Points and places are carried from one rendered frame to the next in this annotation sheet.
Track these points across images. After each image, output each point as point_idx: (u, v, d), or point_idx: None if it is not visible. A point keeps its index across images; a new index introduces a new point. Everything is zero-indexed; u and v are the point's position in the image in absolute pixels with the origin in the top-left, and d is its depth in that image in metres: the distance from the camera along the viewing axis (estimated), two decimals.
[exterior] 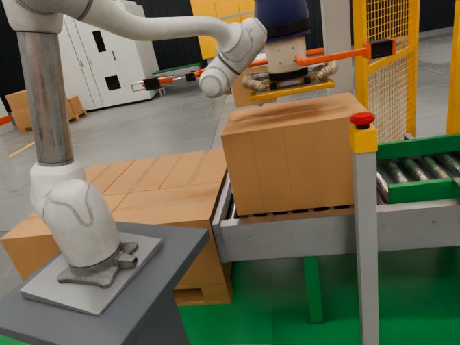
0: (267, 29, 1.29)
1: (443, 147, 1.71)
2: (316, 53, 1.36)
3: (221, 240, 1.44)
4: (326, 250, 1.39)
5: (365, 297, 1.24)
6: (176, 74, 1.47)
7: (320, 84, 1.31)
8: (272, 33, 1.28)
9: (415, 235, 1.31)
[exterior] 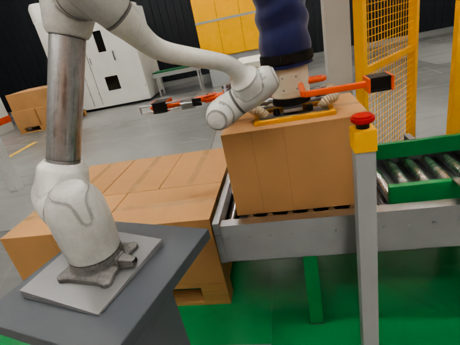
0: (271, 59, 1.34)
1: (443, 147, 1.71)
2: (318, 81, 1.41)
3: (221, 240, 1.44)
4: (326, 250, 1.39)
5: (365, 297, 1.24)
6: (183, 99, 1.52)
7: (322, 111, 1.36)
8: (276, 63, 1.33)
9: (415, 235, 1.31)
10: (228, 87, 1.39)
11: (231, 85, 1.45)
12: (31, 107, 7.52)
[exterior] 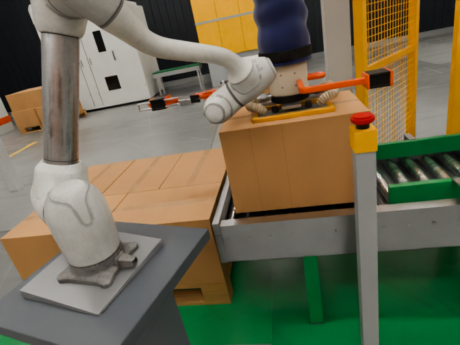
0: (270, 55, 1.33)
1: (443, 147, 1.71)
2: (317, 77, 1.40)
3: (221, 240, 1.44)
4: (326, 250, 1.39)
5: (365, 297, 1.24)
6: (182, 96, 1.51)
7: (321, 108, 1.35)
8: (274, 59, 1.32)
9: (415, 235, 1.31)
10: (227, 82, 1.38)
11: None
12: (31, 107, 7.52)
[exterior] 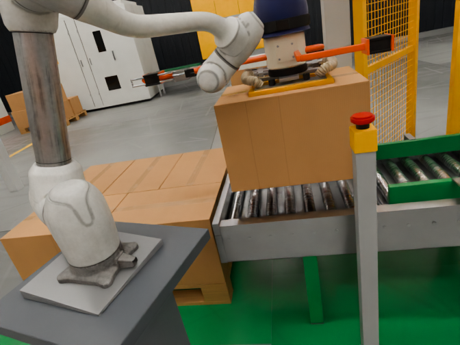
0: (265, 25, 1.28)
1: (443, 147, 1.71)
2: (315, 49, 1.36)
3: (221, 240, 1.44)
4: (326, 250, 1.39)
5: (365, 297, 1.24)
6: (176, 70, 1.47)
7: (320, 80, 1.31)
8: (271, 29, 1.28)
9: (415, 235, 1.31)
10: None
11: None
12: None
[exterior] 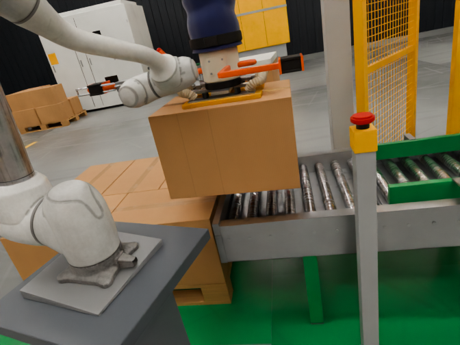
0: (196, 41, 1.34)
1: (443, 147, 1.71)
2: (247, 64, 1.41)
3: (221, 240, 1.44)
4: (326, 250, 1.39)
5: (365, 297, 1.24)
6: (118, 81, 1.53)
7: (248, 94, 1.36)
8: (200, 45, 1.33)
9: (415, 235, 1.31)
10: None
11: None
12: (31, 107, 7.52)
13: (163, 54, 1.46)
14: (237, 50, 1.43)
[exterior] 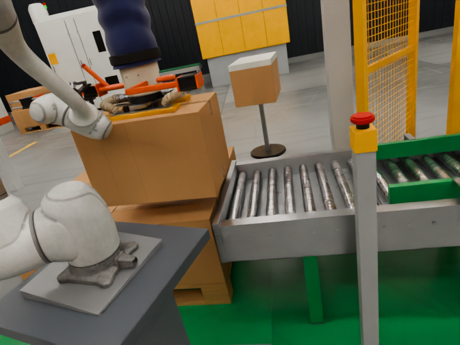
0: (112, 58, 1.41)
1: (443, 147, 1.71)
2: (165, 79, 1.49)
3: (221, 240, 1.44)
4: (326, 250, 1.39)
5: (365, 297, 1.24)
6: None
7: (162, 109, 1.43)
8: (116, 62, 1.41)
9: (415, 235, 1.31)
10: (79, 83, 1.47)
11: (86, 82, 1.52)
12: None
13: (88, 70, 1.54)
14: (157, 66, 1.51)
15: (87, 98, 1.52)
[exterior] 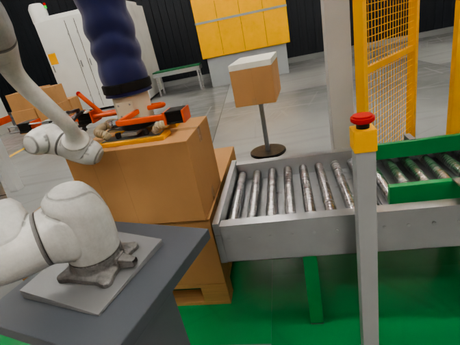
0: (104, 89, 1.47)
1: (443, 147, 1.71)
2: (155, 107, 1.54)
3: (221, 240, 1.44)
4: (326, 250, 1.39)
5: (365, 297, 1.24)
6: (44, 121, 1.67)
7: (152, 136, 1.49)
8: (108, 92, 1.47)
9: (415, 235, 1.31)
10: (72, 112, 1.53)
11: (79, 109, 1.59)
12: (31, 107, 7.52)
13: (82, 97, 1.60)
14: (148, 94, 1.57)
15: (81, 125, 1.58)
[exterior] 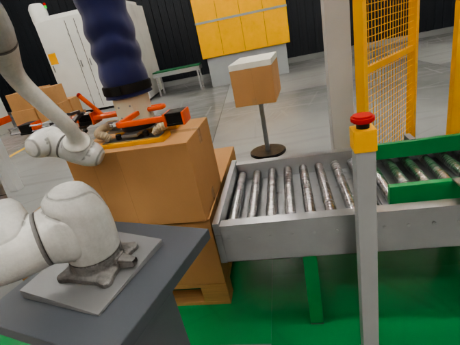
0: (105, 90, 1.48)
1: (443, 147, 1.71)
2: (155, 109, 1.55)
3: (221, 240, 1.44)
4: (326, 250, 1.39)
5: (365, 297, 1.24)
6: (44, 122, 1.67)
7: (152, 138, 1.50)
8: (109, 94, 1.47)
9: (415, 235, 1.31)
10: (72, 113, 1.53)
11: (80, 111, 1.59)
12: (31, 107, 7.52)
13: (83, 99, 1.60)
14: (148, 96, 1.57)
15: (81, 127, 1.59)
